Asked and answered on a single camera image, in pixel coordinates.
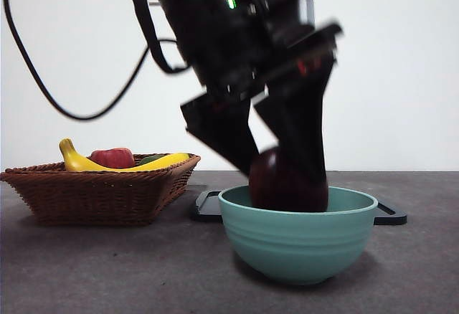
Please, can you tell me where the dark rectangular tray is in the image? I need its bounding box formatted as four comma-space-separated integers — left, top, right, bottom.
189, 189, 408, 226

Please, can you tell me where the yellow banana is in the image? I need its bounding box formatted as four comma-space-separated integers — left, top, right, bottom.
59, 138, 191, 173

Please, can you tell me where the brown wicker basket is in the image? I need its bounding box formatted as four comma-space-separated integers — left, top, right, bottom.
0, 153, 202, 227

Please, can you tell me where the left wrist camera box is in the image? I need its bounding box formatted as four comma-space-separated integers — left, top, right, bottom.
247, 0, 317, 48

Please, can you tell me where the dark red plum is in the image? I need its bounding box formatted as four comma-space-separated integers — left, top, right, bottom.
248, 148, 330, 213

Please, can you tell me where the teal ribbed bowl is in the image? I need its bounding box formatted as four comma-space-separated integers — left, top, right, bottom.
217, 184, 379, 286

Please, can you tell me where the thick black cable loop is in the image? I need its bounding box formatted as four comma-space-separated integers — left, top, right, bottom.
128, 0, 189, 75

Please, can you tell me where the red apple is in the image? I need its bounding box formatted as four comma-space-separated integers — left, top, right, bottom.
89, 148, 136, 169

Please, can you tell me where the thin black cable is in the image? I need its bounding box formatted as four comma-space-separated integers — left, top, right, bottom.
1, 0, 151, 120

